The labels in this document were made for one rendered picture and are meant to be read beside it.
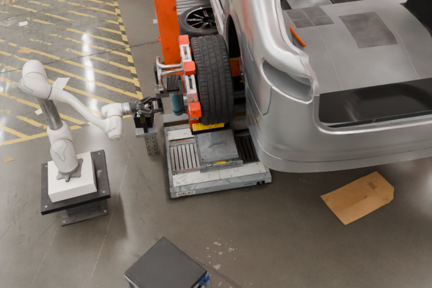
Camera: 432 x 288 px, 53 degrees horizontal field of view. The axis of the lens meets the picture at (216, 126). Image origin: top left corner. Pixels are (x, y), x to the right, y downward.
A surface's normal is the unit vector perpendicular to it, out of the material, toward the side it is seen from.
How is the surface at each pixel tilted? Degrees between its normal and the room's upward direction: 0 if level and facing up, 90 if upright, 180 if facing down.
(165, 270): 0
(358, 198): 1
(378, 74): 20
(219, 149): 0
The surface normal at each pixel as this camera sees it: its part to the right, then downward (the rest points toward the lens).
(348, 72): 0.00, -0.46
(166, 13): 0.15, 0.66
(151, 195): -0.06, -0.74
